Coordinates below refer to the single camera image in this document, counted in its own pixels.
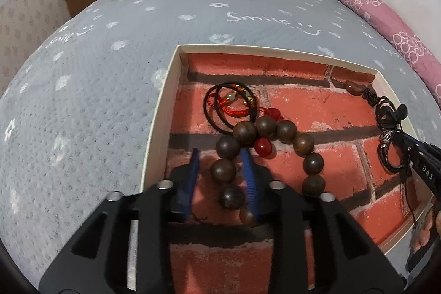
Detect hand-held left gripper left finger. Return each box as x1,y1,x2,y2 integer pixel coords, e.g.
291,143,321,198
38,147,202,294

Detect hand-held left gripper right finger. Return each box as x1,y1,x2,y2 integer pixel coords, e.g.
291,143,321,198
240,149,404,294

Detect brown wooden bead bracelet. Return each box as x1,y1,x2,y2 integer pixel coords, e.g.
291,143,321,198
209,117,326,226

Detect black leather cord bracelet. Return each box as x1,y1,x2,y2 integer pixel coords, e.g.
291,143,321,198
377,127,424,229

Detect red string bracelet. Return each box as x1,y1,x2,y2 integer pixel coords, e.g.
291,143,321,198
207,85,273,119

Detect wooden tray with brick lining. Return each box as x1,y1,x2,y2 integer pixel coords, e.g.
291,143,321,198
126,44,435,293

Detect black hair tie red beads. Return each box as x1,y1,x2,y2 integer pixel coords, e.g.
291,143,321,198
203,81,286,158

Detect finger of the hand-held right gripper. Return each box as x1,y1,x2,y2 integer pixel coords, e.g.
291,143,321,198
393,130,441,201

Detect pink rolled quilt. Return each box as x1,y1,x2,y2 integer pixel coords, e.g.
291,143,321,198
313,0,441,105

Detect person's right hand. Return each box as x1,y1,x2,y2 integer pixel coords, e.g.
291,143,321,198
412,211,441,251

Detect grey dotted blanket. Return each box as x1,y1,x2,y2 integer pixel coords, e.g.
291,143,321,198
0,0,441,294

